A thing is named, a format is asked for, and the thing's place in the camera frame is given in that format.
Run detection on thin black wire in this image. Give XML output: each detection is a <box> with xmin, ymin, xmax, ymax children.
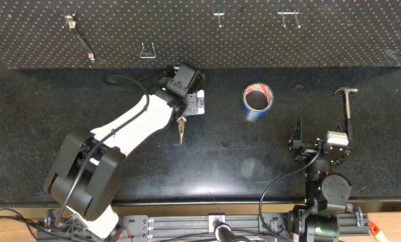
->
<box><xmin>0</xmin><ymin>208</ymin><xmax>40</xmax><ymax>242</ymax></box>

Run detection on wrench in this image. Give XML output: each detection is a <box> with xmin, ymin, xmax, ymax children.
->
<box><xmin>64</xmin><ymin>13</ymin><xmax>96</xmax><ymax>64</ymax></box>

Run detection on black and white pliers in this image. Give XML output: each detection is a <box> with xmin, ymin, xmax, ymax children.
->
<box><xmin>176</xmin><ymin>116</ymin><xmax>187</xmax><ymax>145</ymax></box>

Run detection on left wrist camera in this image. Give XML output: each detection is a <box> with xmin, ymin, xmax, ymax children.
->
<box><xmin>185</xmin><ymin>89</ymin><xmax>206</xmax><ymax>116</ymax></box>

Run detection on black pegboard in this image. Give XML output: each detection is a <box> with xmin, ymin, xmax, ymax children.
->
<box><xmin>0</xmin><ymin>0</ymin><xmax>401</xmax><ymax>70</ymax></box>

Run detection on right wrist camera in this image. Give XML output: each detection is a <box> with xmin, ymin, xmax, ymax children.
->
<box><xmin>324</xmin><ymin>130</ymin><xmax>350</xmax><ymax>147</ymax></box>

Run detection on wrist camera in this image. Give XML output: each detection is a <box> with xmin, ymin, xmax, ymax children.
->
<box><xmin>185</xmin><ymin>89</ymin><xmax>206</xmax><ymax>116</ymax></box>
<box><xmin>324</xmin><ymin>130</ymin><xmax>350</xmax><ymax>147</ymax></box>

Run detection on black cable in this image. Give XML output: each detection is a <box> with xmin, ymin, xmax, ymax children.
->
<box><xmin>54</xmin><ymin>73</ymin><xmax>150</xmax><ymax>228</ymax></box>
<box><xmin>258</xmin><ymin>144</ymin><xmax>323</xmax><ymax>242</ymax></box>

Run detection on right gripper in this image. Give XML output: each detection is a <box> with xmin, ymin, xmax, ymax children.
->
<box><xmin>286</xmin><ymin>116</ymin><xmax>352</xmax><ymax>165</ymax></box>

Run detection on mounting rail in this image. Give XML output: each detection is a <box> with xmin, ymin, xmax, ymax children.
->
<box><xmin>35</xmin><ymin>210</ymin><xmax>371</xmax><ymax>242</ymax></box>

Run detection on roll of blue tape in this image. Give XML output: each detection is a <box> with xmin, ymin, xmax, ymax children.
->
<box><xmin>242</xmin><ymin>82</ymin><xmax>275</xmax><ymax>119</ymax></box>

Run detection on hammer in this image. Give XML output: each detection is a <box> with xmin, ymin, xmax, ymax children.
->
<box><xmin>333</xmin><ymin>86</ymin><xmax>359</xmax><ymax>145</ymax></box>

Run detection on orange and white object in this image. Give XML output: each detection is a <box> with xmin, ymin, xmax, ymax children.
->
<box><xmin>369</xmin><ymin>220</ymin><xmax>389</xmax><ymax>242</ymax></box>

